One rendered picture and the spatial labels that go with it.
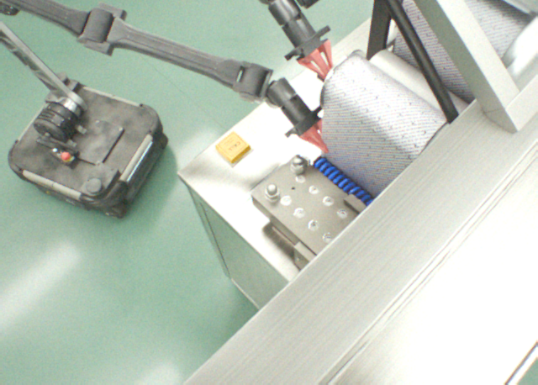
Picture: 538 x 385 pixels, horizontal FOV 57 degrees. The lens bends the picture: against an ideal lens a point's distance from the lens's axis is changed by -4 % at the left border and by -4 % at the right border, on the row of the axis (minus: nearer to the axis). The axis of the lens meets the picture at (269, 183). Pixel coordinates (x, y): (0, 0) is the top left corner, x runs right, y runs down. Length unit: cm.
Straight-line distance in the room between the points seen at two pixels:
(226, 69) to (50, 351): 157
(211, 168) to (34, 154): 126
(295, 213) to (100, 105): 154
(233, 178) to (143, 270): 104
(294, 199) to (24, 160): 158
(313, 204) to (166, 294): 120
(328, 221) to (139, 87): 187
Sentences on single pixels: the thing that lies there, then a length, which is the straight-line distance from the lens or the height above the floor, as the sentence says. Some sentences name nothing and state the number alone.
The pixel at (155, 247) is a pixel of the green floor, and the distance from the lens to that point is 235.
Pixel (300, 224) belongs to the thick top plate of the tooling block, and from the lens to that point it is 118.
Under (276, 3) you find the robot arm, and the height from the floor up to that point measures 136.
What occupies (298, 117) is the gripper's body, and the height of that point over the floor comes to 114.
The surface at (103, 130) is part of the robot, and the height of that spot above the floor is 26.
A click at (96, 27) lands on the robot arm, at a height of 130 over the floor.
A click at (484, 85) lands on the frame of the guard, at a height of 169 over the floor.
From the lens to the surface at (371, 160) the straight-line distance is 111.
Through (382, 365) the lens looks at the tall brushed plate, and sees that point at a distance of 68.
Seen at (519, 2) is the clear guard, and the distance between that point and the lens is 64.
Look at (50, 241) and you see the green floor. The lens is 255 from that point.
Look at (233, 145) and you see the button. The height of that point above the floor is 92.
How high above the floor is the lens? 210
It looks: 61 degrees down
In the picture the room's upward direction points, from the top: 7 degrees counter-clockwise
